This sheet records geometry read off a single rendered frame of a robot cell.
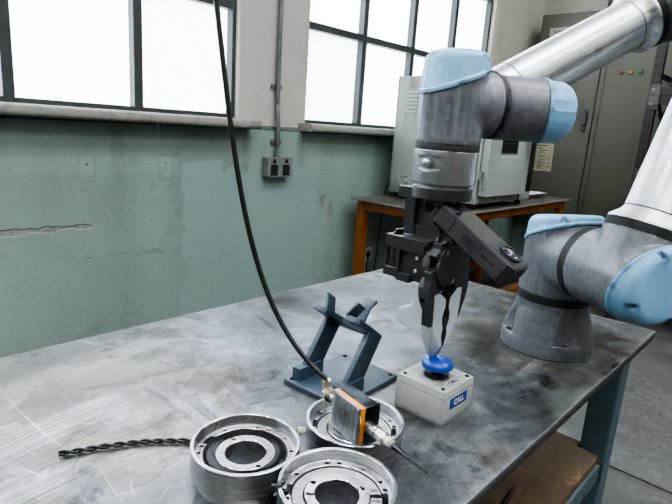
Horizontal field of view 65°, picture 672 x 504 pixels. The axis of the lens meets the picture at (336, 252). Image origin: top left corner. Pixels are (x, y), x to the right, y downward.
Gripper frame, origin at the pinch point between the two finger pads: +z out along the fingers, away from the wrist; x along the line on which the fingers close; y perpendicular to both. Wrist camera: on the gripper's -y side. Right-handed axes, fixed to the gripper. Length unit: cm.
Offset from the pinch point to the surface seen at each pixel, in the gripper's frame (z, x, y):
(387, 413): 4.9, 10.4, -0.5
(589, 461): 33, -47, -9
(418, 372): 3.6, 1.3, 1.7
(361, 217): 20, -161, 149
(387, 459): 6.0, 15.9, -5.0
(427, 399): 5.3, 3.4, -1.3
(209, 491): 6.2, 31.6, 2.9
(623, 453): 88, -157, 6
